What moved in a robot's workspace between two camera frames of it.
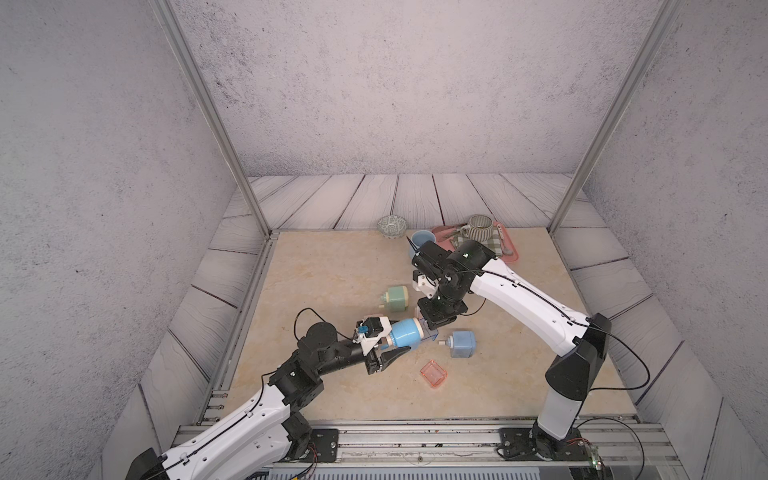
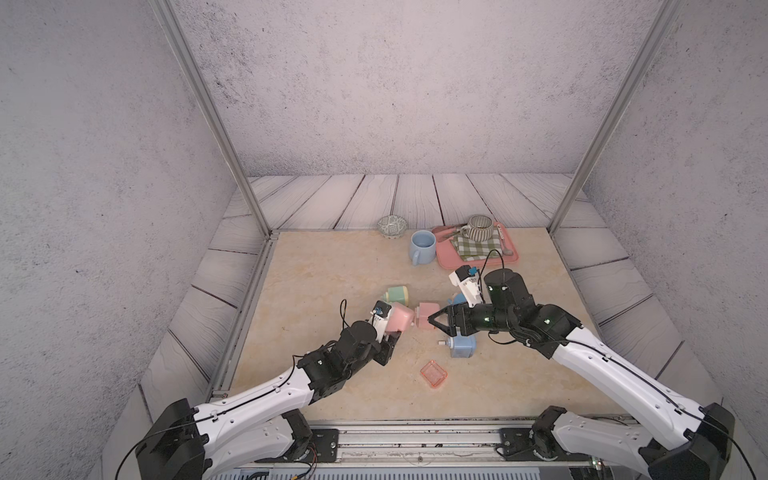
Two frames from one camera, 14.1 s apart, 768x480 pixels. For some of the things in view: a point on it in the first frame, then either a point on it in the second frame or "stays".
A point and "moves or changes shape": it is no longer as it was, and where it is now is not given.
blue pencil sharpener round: [406, 333] moves or changes shape
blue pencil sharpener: [462, 343] stays
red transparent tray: [434, 373] stays
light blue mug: [419, 237] stays
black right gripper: [433, 321] → [452, 319]
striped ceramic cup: [479, 228] stays
